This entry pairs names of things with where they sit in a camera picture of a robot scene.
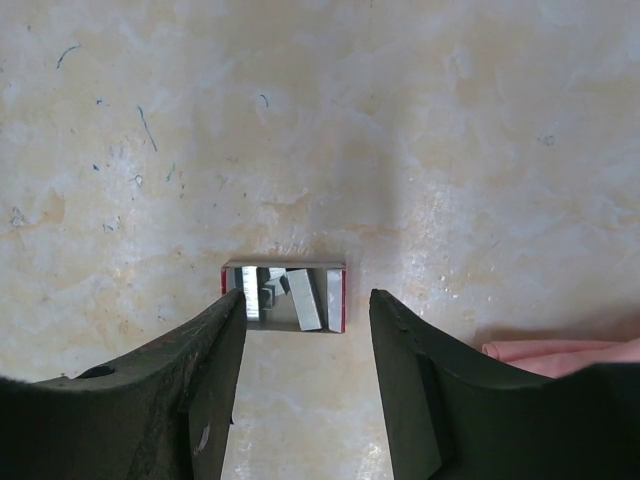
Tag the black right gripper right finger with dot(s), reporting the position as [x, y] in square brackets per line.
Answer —
[452, 412]

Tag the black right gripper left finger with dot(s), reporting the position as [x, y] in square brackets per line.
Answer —
[161, 411]

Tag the grey staple strip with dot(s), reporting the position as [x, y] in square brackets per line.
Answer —
[250, 286]
[304, 299]

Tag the pink folded cloth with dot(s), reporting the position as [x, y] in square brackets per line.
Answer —
[558, 358]

